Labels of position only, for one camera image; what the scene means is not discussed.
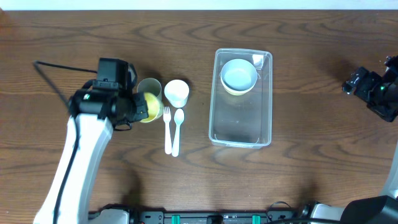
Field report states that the yellow plastic cup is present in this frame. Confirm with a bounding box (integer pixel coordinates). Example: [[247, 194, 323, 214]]
[[141, 92, 164, 123]]

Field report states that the yellow plastic bowl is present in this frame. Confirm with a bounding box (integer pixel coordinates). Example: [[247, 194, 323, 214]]
[[222, 82, 254, 96]]

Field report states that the grey-blue plastic bowl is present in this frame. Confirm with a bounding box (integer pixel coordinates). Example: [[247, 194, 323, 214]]
[[221, 59, 257, 92]]

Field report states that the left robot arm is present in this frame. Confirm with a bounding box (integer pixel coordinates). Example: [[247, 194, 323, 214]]
[[34, 89, 152, 223]]

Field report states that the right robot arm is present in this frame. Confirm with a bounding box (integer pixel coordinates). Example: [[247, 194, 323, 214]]
[[300, 65, 397, 223]]

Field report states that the clear plastic container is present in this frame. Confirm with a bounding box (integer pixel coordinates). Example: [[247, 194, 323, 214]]
[[208, 49, 273, 149]]

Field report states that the grey plastic cup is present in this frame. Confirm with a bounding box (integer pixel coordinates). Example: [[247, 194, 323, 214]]
[[137, 78, 162, 101]]

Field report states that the white plastic fork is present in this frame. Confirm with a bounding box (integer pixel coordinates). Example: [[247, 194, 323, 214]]
[[163, 106, 172, 154]]

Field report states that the light blue plastic spoon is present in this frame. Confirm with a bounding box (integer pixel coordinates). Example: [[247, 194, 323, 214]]
[[172, 108, 185, 157]]

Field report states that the white plastic cup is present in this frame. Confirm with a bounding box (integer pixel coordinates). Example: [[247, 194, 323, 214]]
[[164, 80, 190, 108]]

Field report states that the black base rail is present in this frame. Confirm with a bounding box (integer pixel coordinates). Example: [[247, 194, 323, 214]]
[[90, 210, 296, 224]]

